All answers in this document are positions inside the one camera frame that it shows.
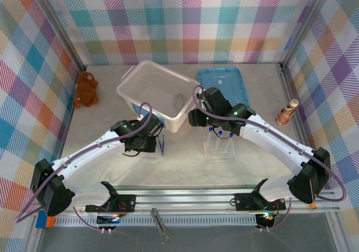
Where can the clear test tube blue cap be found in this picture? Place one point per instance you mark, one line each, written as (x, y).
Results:
(229, 141)
(219, 141)
(210, 137)

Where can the blue tweezers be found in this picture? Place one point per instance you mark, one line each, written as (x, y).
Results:
(163, 150)

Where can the blue plastic bin lid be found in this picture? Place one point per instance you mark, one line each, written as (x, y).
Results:
(232, 80)

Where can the clear acrylic test tube rack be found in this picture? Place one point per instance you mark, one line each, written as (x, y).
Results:
(218, 152)

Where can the clear plastic cup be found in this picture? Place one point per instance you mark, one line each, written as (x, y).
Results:
(178, 100)

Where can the clear plastic storage bin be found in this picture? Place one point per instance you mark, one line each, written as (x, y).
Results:
(151, 83)

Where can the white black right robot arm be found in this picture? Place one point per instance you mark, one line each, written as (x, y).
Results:
(275, 139)

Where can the brown bottle beige cap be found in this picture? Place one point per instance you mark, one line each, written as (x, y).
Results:
(284, 114)

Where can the brown teddy bear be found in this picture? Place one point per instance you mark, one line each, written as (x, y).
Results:
(87, 89)

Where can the grey metal bar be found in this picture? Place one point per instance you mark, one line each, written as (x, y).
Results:
(160, 224)

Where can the black circuit board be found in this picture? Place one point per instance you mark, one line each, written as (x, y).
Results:
(108, 221)
(266, 219)

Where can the blue orange toy block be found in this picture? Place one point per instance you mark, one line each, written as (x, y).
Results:
(41, 219)

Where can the narrow aluminium side rail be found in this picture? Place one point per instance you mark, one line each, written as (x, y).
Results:
(289, 89)

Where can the wide aluminium base rail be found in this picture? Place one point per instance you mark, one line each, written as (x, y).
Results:
(182, 200)

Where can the aluminium frame post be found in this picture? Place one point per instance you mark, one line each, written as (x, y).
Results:
(59, 27)
(305, 24)

